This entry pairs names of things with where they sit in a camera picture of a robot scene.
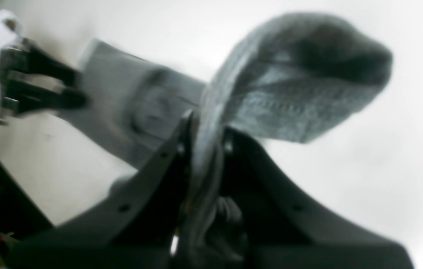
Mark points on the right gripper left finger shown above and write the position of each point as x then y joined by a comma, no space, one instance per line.
133,228

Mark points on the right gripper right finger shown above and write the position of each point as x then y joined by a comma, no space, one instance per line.
286,228

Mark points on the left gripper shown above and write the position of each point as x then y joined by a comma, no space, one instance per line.
26,97

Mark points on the grey T-shirt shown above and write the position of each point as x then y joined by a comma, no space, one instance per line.
292,78

